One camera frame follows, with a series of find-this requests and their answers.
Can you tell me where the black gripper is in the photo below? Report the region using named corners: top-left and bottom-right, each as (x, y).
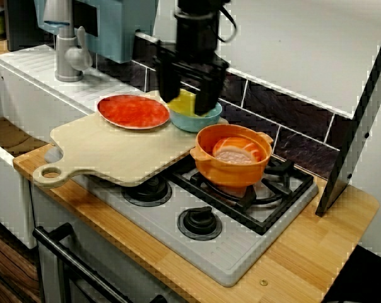
top-left (155, 18), bottom-right (230, 116)

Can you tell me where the yellow toy corn cob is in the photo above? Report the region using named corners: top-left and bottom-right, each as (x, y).
top-left (167, 88), bottom-right (215, 118)

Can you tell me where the light blue bowl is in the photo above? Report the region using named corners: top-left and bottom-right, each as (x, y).
top-left (168, 100), bottom-right (223, 133)

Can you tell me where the orange toy pot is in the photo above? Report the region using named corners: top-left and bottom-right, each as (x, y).
top-left (189, 123), bottom-right (273, 189)

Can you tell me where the red plate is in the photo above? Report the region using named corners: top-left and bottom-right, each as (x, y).
top-left (97, 93), bottom-right (172, 131)

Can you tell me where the salmon sushi toy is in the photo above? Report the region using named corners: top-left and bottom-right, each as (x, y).
top-left (211, 136), bottom-right (263, 165)

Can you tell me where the pale wooden cutting board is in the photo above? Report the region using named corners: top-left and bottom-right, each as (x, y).
top-left (32, 90), bottom-right (229, 190)

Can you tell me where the black stove knob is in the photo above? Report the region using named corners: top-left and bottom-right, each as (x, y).
top-left (177, 206), bottom-right (223, 242)
top-left (120, 175), bottom-right (173, 208)

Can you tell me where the grey toy faucet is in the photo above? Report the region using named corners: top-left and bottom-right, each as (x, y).
top-left (54, 25), bottom-right (93, 82)

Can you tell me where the black burner grate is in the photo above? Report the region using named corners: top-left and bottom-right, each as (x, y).
top-left (170, 154), bottom-right (314, 236)

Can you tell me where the white sink unit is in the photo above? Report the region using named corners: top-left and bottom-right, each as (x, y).
top-left (0, 44), bottom-right (98, 250)

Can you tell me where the dark kitchen side panel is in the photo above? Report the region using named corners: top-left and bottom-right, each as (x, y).
top-left (315, 18), bottom-right (381, 218)

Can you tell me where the grey toy stove plate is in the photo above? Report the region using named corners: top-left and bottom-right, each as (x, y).
top-left (44, 146), bottom-right (320, 288)

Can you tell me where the black background box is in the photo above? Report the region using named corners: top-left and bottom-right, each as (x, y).
top-left (4, 0), bottom-right (57, 52)

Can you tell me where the white toy oven front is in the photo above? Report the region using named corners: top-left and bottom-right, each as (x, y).
top-left (29, 186), bottom-right (179, 303)

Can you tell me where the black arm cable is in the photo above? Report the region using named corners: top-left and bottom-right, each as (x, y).
top-left (218, 3), bottom-right (238, 44)

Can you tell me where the black oven door handle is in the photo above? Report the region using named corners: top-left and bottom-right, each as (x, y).
top-left (32, 222), bottom-right (169, 303)

